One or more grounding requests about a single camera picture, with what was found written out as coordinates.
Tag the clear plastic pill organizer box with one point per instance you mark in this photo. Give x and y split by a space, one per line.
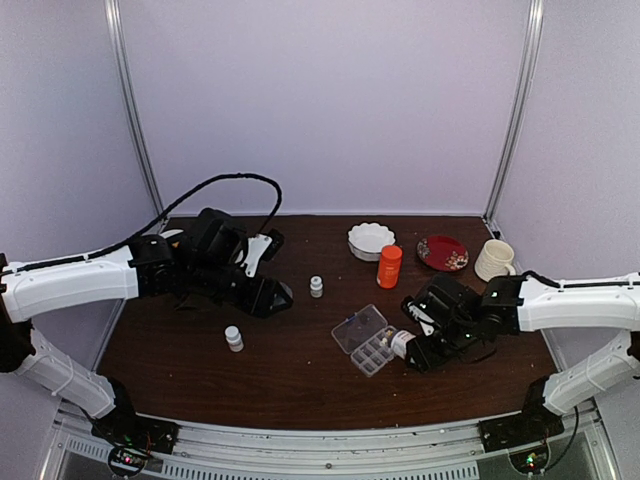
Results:
366 338

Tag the right aluminium frame post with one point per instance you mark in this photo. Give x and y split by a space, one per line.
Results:
529 58

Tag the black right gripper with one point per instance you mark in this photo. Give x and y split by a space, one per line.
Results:
423 356

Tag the grey capped pill bottle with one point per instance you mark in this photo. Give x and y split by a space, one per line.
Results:
397 342

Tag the aluminium front rail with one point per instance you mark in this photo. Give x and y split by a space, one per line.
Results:
440 451

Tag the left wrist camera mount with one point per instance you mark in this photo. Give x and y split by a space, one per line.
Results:
261 247

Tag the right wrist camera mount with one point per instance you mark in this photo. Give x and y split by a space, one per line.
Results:
416 314

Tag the cream ribbed mug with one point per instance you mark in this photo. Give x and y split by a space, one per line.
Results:
495 259

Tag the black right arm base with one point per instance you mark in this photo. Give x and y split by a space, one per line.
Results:
534 423

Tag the left aluminium frame post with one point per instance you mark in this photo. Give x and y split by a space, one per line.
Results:
118 42

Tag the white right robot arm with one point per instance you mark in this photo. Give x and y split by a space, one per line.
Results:
530 302

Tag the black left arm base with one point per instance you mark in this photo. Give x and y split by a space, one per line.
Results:
134 439

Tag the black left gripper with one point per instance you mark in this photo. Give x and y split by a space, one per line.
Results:
249 305

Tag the white scalloped ceramic bowl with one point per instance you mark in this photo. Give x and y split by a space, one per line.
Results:
366 240

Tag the aluminium frame post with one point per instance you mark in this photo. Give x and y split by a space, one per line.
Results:
118 42
529 58

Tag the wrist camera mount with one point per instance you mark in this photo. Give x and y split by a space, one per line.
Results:
261 247
416 314

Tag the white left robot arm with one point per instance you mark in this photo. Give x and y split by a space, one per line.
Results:
142 267

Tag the small white capped bottle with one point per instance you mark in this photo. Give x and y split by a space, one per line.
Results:
234 338

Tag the white pill bottle green label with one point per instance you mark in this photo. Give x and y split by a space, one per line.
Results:
316 286

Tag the orange pill bottle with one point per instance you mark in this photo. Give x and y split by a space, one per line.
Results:
389 266

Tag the red floral plate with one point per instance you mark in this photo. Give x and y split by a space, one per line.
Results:
442 253

